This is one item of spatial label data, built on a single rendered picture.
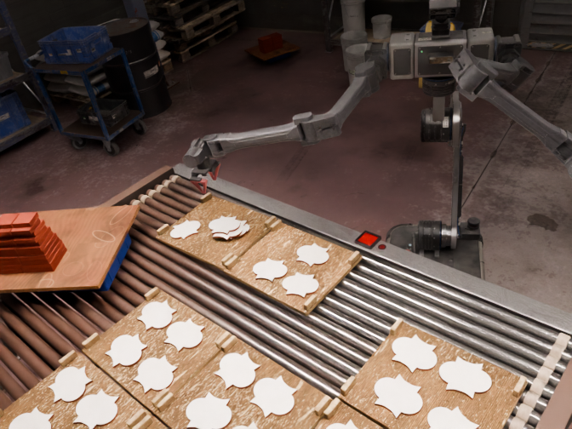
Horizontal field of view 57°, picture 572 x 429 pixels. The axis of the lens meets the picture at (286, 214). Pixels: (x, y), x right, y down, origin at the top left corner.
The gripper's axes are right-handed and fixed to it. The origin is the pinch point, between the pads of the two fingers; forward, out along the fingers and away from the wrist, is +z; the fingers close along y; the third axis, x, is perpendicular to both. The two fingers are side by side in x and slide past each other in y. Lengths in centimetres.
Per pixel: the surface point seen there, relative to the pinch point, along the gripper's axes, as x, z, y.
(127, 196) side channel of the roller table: 57, 23, 14
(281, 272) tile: -36.4, 21.2, -21.1
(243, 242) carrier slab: -14.0, 22.7, -6.1
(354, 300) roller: -66, 24, -26
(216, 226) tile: -0.8, 18.9, -3.3
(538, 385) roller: -124, 22, -47
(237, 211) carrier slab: -2.1, 22.9, 13.1
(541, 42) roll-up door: -141, 108, 447
